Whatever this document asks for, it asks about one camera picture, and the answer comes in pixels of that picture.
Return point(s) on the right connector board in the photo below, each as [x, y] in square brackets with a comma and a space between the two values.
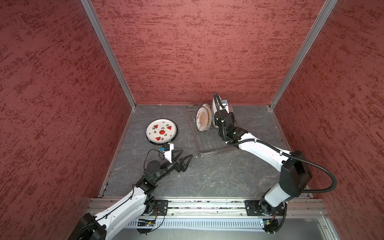
[270, 226]

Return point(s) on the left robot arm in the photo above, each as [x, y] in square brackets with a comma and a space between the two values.
[107, 224]

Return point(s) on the black striped rim plate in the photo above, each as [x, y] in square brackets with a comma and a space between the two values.
[174, 138]

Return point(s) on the connector board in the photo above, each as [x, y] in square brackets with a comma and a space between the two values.
[270, 226]
[146, 223]

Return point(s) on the left connector board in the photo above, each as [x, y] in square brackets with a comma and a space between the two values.
[146, 223]

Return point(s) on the wire dish rack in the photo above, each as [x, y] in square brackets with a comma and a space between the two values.
[209, 142]

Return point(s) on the corner aluminium profile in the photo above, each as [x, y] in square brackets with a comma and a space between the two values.
[317, 26]
[92, 15]

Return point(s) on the orange sunburst plate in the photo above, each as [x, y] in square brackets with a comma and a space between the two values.
[202, 119]
[230, 108]
[209, 112]

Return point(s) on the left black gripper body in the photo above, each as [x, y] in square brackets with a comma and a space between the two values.
[177, 167]

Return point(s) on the left corner aluminium profile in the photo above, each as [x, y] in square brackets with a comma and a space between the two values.
[92, 15]

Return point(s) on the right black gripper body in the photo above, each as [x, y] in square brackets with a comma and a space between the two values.
[216, 120]

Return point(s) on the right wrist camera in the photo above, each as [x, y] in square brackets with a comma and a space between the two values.
[225, 103]

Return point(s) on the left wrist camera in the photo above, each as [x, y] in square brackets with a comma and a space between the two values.
[167, 149]

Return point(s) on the watermelon blue rim plate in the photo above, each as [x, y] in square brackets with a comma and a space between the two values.
[161, 130]

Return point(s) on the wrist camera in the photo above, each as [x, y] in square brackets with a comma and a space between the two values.
[225, 103]
[167, 149]

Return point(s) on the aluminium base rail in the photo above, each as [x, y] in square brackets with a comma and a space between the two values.
[225, 214]

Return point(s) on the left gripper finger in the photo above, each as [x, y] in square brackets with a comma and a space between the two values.
[176, 154]
[185, 161]

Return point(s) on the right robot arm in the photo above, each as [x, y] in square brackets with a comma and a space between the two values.
[294, 174]

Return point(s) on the red character plate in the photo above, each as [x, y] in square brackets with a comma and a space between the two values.
[214, 110]

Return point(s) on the right corner aluminium profile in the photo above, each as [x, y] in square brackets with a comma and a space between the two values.
[317, 26]

